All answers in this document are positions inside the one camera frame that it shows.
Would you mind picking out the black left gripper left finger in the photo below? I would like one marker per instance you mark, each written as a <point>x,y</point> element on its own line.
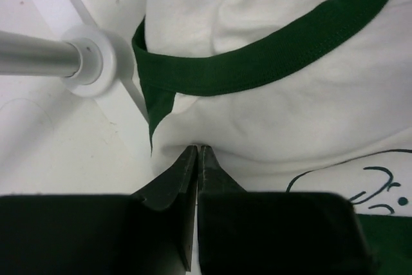
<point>147,232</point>

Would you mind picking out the white green raglan t-shirt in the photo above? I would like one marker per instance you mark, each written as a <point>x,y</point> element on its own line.
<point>292,95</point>

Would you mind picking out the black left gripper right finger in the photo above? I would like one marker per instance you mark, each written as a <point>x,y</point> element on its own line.
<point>241,232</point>

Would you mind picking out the silver white clothes rack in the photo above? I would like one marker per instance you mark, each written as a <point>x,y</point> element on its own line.
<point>91,61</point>

